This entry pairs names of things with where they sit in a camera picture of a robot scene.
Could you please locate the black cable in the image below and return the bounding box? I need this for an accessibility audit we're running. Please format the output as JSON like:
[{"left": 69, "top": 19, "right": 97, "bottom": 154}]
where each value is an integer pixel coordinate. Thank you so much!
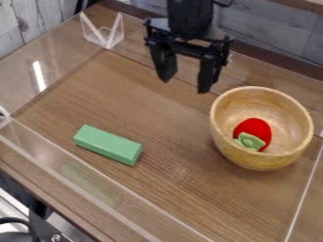
[{"left": 0, "top": 216, "right": 33, "bottom": 231}]

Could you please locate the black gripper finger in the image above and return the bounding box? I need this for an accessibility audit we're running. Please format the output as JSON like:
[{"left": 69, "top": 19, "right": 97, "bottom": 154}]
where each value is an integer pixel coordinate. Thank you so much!
[
  {"left": 197, "top": 54, "right": 221, "bottom": 94},
  {"left": 149, "top": 42, "right": 177, "bottom": 82}
]

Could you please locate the clear acrylic corner bracket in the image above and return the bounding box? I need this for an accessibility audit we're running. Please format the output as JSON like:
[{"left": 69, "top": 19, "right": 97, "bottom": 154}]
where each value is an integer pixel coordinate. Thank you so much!
[{"left": 80, "top": 12, "right": 125, "bottom": 49}]

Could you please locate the wooden bowl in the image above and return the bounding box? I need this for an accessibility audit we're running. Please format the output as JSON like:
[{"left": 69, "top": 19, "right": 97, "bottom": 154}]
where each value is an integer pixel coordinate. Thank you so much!
[{"left": 209, "top": 86, "right": 313, "bottom": 171}]

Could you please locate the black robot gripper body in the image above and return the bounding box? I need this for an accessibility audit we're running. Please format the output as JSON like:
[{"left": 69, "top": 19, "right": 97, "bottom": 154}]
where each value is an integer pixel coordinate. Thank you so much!
[{"left": 142, "top": 17, "right": 233, "bottom": 66}]

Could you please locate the black table clamp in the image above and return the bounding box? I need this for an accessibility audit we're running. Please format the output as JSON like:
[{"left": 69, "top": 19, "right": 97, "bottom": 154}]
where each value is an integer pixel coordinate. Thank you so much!
[{"left": 29, "top": 211, "right": 73, "bottom": 242}]

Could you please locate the red plush strawberry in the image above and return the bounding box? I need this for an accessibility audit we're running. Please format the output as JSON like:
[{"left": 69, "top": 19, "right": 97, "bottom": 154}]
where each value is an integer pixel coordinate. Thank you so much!
[{"left": 232, "top": 118, "right": 272, "bottom": 152}]

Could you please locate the clear acrylic tray wall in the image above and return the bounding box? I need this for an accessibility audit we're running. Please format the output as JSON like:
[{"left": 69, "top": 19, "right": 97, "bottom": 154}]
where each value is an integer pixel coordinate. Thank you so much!
[{"left": 0, "top": 15, "right": 323, "bottom": 242}]

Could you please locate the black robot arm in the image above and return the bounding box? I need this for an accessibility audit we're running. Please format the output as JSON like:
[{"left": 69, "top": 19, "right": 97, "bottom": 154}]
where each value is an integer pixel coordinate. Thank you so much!
[{"left": 142, "top": 0, "right": 233, "bottom": 94}]

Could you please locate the green rectangular block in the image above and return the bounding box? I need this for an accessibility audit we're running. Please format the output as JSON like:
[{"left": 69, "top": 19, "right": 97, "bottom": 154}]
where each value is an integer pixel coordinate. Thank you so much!
[{"left": 73, "top": 125, "right": 142, "bottom": 166}]

